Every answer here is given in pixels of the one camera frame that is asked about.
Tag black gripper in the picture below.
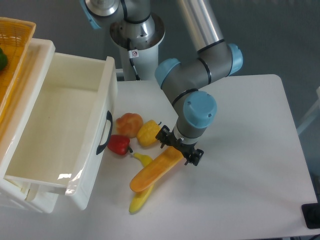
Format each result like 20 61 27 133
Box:
155 125 204 166

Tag black device at table edge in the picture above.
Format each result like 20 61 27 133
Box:
301 203 320 229

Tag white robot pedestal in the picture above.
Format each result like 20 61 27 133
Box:
110 12 165 81

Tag yellow bell pepper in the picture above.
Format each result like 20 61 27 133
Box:
136 120 161 147

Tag red bell pepper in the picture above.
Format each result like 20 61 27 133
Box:
107 134 133 156

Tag yellow banana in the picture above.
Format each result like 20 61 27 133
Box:
128 152 155 215

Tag long orange bread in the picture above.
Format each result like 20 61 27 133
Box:
129 146 184 193

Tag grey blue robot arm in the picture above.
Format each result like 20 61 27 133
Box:
80 0 243 165

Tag black cable on pedestal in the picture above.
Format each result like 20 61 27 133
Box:
125 37 141 81

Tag white plastic drawer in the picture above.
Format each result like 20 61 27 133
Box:
0 53 118 213

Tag green bell pepper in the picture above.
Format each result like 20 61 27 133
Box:
0 48 8 71

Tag dark blue drawer handle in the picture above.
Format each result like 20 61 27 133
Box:
96 110 113 155

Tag white plastic drawer cabinet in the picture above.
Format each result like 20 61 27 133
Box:
0 38 60 214

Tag yellow plastic basket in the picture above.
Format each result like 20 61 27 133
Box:
0 17 36 120

